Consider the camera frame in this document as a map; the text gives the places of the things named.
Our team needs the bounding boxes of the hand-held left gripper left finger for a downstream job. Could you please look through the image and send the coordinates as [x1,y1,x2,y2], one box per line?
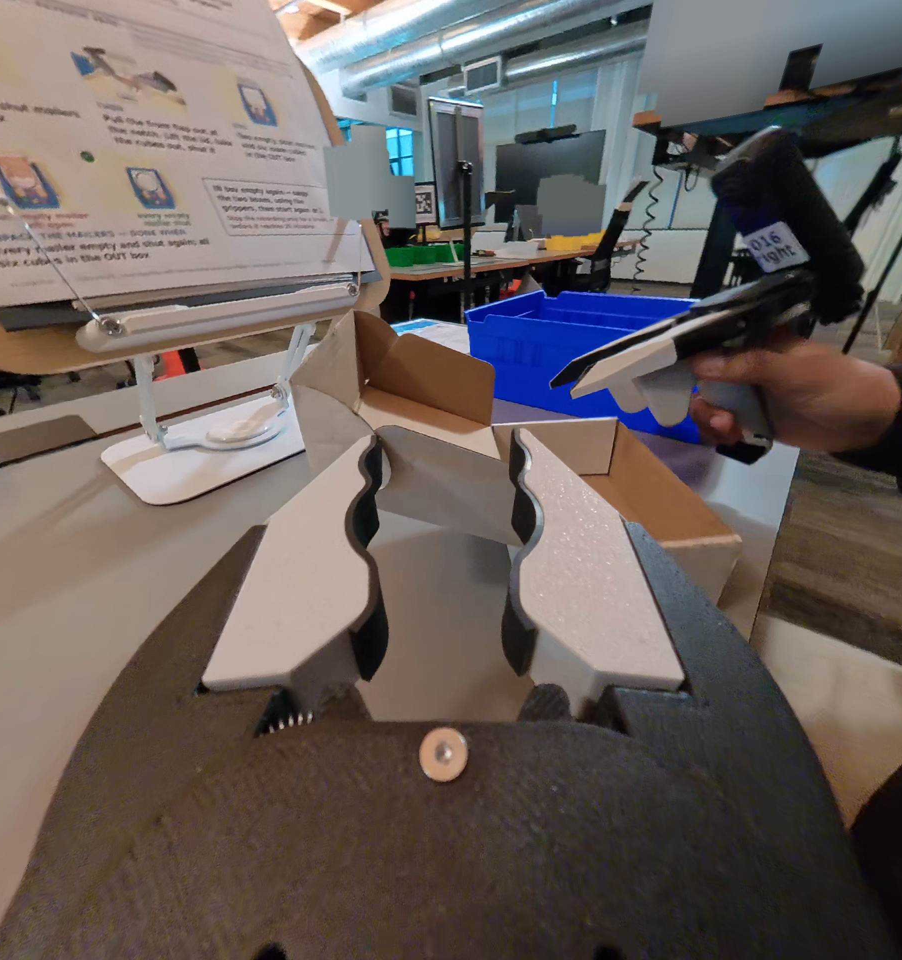
[200,433,390,693]

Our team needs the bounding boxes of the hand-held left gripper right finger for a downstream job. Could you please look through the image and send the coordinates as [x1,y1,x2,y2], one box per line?
[499,427,688,723]

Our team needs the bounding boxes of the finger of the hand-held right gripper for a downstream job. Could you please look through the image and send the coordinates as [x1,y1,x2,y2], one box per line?
[569,336,698,429]
[550,288,752,388]

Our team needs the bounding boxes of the blue plastic bin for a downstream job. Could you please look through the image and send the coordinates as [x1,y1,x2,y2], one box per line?
[464,291,706,445]

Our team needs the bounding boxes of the white cardboard mailer box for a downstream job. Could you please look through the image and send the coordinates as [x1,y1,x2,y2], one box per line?
[292,309,745,610]

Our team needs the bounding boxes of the raised white standing desk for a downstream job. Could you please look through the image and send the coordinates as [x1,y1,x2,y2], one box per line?
[631,0,902,354]

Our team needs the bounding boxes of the person's right hand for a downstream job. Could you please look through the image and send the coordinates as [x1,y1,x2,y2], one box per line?
[687,341,902,453]

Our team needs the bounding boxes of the background work table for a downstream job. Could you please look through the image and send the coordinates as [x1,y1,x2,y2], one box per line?
[385,238,645,305]

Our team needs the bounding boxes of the black tripod pole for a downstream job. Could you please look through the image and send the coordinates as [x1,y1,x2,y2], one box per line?
[453,159,476,301]

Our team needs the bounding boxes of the blue-bordered paper sheet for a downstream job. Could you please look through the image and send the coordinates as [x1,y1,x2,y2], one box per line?
[389,318,473,355]

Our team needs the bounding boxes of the black monitor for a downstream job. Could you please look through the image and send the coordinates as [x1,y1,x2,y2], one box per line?
[494,129,607,225]

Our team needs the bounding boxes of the upright display panel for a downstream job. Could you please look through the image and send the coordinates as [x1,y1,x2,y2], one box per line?
[427,96,487,231]

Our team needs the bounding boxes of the white and wooden document stand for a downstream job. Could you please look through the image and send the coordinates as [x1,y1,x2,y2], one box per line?
[0,71,390,507]

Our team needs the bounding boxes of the person's beige pants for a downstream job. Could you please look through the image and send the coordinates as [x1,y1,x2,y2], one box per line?
[751,611,902,830]

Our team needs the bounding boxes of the white air vent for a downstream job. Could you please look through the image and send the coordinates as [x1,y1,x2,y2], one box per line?
[462,56,506,96]

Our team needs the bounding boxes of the printed instruction sheet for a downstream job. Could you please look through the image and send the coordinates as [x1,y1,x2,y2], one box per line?
[0,0,367,310]

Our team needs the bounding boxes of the coiled black cable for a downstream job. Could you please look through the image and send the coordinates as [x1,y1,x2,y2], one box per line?
[633,161,664,285]

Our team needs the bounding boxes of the dark grey desk cable flap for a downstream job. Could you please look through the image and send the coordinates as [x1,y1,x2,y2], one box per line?
[0,414,100,468]

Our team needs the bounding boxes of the silver ceiling duct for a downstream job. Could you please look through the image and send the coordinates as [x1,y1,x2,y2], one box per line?
[293,0,651,100]

